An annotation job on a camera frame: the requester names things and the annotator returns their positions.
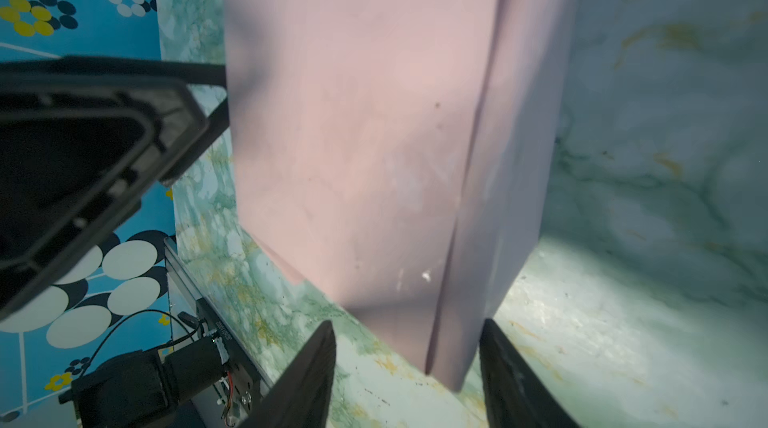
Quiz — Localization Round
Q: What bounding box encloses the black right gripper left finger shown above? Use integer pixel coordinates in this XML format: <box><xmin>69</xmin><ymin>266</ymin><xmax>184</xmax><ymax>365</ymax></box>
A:
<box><xmin>239</xmin><ymin>320</ymin><xmax>336</xmax><ymax>428</ymax></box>

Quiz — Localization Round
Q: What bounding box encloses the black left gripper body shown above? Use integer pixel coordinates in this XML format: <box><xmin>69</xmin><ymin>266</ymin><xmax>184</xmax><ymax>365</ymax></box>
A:
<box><xmin>1</xmin><ymin>73</ymin><xmax>207</xmax><ymax>318</ymax></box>

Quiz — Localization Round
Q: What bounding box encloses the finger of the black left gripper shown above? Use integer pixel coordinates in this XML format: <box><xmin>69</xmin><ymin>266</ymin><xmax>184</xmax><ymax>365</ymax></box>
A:
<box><xmin>1</xmin><ymin>56</ymin><xmax>230</xmax><ymax>187</ymax></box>

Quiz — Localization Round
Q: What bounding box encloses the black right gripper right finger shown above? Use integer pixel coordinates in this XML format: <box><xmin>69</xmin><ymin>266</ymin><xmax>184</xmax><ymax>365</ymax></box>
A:
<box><xmin>479</xmin><ymin>319</ymin><xmax>579</xmax><ymax>428</ymax></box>

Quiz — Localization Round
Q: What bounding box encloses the purple wrapping paper sheet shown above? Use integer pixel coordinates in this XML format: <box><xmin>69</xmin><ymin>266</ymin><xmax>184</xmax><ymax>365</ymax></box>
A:
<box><xmin>224</xmin><ymin>0</ymin><xmax>577</xmax><ymax>391</ymax></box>

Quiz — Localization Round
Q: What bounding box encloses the aluminium front rail base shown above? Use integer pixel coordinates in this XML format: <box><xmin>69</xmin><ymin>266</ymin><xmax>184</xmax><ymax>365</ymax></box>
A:
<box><xmin>163</xmin><ymin>237</ymin><xmax>272</xmax><ymax>427</ymax></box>

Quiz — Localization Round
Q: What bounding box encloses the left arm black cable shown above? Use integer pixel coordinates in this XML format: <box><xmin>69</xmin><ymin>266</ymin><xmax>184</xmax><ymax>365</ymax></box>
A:
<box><xmin>77</xmin><ymin>307</ymin><xmax>202</xmax><ymax>375</ymax></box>

